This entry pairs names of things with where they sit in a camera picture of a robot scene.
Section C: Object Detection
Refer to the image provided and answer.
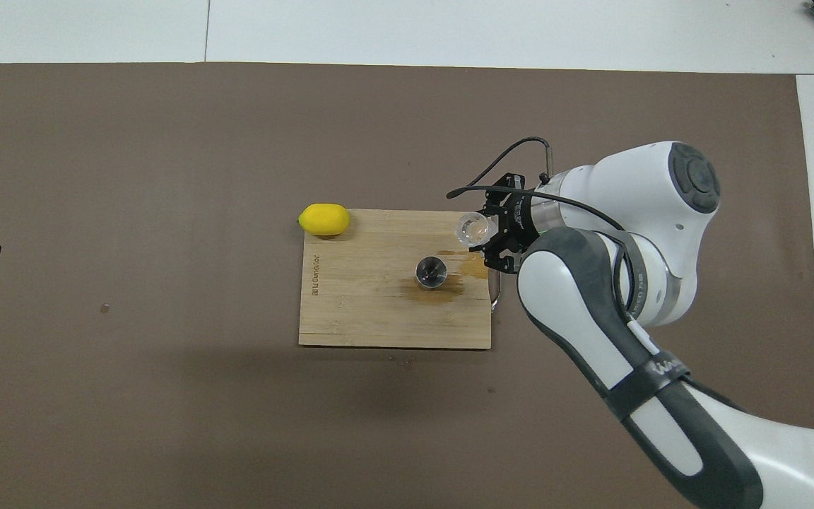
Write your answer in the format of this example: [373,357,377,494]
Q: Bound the wooden cutting board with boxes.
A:
[298,209,503,350]

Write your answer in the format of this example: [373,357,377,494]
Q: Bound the brown table mat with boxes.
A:
[0,62,814,509]

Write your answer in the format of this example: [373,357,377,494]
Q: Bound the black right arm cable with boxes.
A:
[446,137,627,230]

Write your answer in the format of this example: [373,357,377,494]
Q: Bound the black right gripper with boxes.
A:
[469,172,537,274]

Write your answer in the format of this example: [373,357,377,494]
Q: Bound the metal jigger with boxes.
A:
[415,256,448,291]

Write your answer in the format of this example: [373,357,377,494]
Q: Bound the yellow lemon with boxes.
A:
[298,203,350,237]

